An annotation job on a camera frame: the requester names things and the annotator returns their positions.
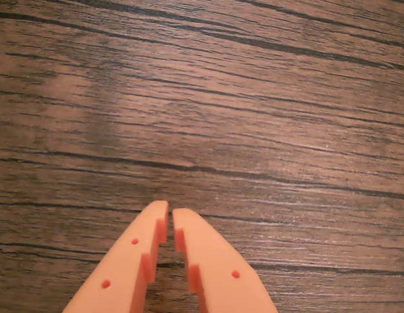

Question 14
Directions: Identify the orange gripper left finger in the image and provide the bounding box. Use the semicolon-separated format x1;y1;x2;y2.
62;200;170;313

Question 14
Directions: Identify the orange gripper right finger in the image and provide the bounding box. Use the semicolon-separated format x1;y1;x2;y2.
172;208;278;313

